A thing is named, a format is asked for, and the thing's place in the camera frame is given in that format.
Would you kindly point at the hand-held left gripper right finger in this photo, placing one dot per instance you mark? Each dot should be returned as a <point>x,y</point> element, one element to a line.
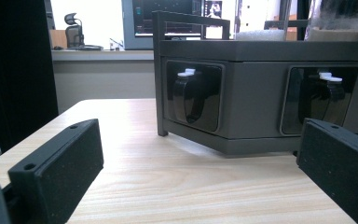
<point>341,161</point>

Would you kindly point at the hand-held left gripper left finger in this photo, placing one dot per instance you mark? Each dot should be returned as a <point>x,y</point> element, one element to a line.
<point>62,168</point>

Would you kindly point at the black angular tray box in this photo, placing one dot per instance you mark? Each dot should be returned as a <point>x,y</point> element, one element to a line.
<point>254,96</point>

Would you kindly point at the black hook with white tab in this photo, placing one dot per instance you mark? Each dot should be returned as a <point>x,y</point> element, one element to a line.
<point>321,96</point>
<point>188,99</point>

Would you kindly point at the black curtain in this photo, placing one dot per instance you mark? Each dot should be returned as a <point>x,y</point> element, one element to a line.
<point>15,68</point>

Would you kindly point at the grey window ledge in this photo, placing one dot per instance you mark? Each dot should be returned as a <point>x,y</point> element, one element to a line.
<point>102,55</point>

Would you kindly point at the black office chair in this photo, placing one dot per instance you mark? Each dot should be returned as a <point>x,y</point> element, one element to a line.
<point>73,32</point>

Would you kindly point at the computer monitor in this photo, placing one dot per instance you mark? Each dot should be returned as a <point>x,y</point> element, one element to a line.
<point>143,18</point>

